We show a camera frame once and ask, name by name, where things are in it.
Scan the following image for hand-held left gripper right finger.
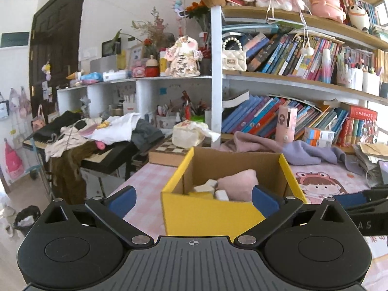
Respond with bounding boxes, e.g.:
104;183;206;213
233;184;354;247

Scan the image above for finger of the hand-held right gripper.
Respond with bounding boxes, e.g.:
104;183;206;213
344;202;388;217
333;189;388;209

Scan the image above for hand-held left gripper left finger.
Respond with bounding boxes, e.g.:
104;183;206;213
42;186;152;247

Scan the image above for pink plush pouch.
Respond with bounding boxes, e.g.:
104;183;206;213
217;170;260;202

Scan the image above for yellow cardboard box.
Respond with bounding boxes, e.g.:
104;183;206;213
161;146;308;237

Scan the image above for cream cube charger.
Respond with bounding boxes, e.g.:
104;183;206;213
194;179;219;194

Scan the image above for yellow tape roll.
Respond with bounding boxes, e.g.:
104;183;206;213
188;190;216;201

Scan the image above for pink checked tablecloth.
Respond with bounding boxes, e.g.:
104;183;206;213
107;162;183;237

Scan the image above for stack of papers and books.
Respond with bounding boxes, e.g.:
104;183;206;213
353;150;388;188

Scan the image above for black smartphone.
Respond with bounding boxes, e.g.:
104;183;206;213
377;160;388;186

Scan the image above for brown paper envelopes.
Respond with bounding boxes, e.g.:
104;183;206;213
359;142;388;159

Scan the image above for lavender knit garment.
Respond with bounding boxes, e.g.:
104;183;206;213
220;131;364;176

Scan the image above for orange and white carton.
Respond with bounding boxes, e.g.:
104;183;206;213
303;138;333;148
304;127;335;140

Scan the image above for chessboard box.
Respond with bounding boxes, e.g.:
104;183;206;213
148;138;195;168

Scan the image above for dark grey garment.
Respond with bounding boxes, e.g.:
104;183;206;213
130;119;166;153

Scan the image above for white garment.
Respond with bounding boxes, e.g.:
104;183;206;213
91;113;142;145

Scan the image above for pink tall carton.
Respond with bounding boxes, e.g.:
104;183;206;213
275;105;298;144

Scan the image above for cream printed garment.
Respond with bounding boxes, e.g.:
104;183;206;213
45;118;98;159

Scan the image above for row of blue books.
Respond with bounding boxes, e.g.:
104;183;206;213
222;95;349;140

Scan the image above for red boxed book set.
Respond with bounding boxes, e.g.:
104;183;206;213
336;103;379;148

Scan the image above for cream tissue pack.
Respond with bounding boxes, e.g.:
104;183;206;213
172;120;221;148

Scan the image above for black trash bin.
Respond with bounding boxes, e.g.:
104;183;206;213
14;205;42;237

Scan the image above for black garment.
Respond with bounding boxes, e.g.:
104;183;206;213
32;111;83;143

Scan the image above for cups of pens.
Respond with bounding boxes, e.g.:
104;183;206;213
156;91;211;128

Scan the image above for pink hanging bag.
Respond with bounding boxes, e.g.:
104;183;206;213
3;138;25;180

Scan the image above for white pen holder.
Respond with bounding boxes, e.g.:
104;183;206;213
362;71;381;96

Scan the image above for clear pen holder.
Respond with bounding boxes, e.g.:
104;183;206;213
336;66;364;90

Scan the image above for white flat box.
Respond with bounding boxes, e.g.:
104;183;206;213
102;70;129;82

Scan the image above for blue tissue packet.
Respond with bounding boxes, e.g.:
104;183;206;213
79;72;104;84

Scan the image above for pink gradient bottle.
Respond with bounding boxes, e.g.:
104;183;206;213
321;48;333;84

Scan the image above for white bookshelf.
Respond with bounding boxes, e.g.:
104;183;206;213
56;0;388;156

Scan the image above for white quilted handbag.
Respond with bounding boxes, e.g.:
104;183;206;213
222;35;247;72

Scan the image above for row of mixed colourful books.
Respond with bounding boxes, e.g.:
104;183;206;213
242;32;344;82

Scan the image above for white pompom charm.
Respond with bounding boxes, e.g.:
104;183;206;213
299;9;316;56

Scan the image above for doll in pink dress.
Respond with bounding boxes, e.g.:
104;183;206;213
165;36;203;77

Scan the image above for dark brown door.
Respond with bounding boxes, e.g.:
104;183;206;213
29;0;89;122

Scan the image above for dried flower bunch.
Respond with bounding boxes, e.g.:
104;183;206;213
131;7;169;49

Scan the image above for panda plush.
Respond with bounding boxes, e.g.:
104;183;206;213
347;4;371;31

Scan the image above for pink pig plush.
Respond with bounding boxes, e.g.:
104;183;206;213
309;0;347;24

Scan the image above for orange flower bunch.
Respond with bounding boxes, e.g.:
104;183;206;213
185;0;211;34

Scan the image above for black picture frame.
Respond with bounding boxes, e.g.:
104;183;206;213
101;38;122;57

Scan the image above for green wall sign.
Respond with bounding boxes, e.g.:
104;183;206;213
0;32;31;48

